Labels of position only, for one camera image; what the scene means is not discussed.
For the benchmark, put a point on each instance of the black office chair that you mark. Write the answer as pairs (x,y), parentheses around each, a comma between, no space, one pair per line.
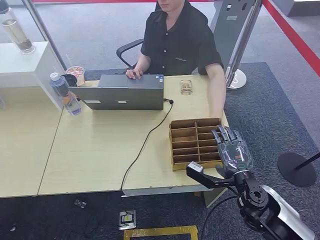
(124,49)

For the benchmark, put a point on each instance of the white shelf box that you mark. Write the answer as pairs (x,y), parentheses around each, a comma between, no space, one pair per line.
(20,59)

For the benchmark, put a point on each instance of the grey slanted metal bar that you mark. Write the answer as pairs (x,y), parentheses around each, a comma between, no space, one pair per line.
(44,31)

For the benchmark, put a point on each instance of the person's right hand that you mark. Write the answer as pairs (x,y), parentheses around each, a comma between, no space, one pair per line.
(134,74)

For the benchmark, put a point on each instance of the yellow floor tape frame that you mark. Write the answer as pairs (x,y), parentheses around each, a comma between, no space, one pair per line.
(160,232)

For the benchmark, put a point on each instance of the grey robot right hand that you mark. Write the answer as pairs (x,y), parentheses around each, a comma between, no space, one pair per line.
(233,154)

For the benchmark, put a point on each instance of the cardboard divider box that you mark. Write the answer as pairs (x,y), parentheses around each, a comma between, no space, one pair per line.
(185,145)

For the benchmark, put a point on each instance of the person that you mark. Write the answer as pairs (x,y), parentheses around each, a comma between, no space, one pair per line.
(178,43)

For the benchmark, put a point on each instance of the tall glass tea bottle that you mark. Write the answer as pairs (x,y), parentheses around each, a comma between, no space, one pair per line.
(17,33)

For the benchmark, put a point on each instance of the small black floor object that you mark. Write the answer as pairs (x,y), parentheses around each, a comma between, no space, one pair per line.
(80,203)

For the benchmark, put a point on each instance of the grey kiosk stand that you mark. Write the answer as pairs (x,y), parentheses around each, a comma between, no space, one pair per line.
(229,30)

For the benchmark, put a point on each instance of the chrome pole with round base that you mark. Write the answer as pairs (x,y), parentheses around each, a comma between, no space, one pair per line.
(237,79)

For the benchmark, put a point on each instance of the metal floor socket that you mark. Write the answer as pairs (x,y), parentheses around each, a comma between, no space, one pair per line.
(127,219)

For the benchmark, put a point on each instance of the clear plastic water bottle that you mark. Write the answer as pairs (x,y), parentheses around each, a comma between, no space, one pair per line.
(63,92)

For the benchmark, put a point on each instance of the black round base stand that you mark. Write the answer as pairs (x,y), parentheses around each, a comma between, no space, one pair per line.
(295,170)

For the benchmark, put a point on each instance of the person's left forearm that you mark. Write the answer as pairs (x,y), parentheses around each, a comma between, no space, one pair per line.
(217,89)

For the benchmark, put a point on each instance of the grey laptop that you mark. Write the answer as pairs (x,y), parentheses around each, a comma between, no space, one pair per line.
(124,96)

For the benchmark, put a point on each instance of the black cup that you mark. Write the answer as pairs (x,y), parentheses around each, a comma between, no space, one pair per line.
(70,80)

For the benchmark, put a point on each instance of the person's right forearm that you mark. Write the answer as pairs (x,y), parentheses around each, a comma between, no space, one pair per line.
(143,63)

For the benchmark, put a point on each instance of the silver black robot right arm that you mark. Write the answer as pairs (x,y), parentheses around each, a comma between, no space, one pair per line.
(260,202)

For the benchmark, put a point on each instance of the pale wrist camera on bracket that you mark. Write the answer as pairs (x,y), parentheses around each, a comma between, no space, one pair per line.
(196,168)

